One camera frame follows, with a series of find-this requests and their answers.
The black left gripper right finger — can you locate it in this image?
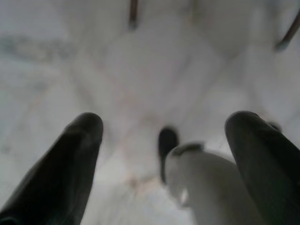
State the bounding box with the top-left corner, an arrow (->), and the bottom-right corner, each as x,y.
224,111 -> 300,225

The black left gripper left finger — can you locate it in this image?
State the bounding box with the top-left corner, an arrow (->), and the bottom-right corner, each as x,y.
0,112 -> 104,225

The dark metal chair leg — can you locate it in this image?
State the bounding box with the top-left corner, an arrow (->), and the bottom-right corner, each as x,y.
128,0 -> 139,30
274,13 -> 300,51

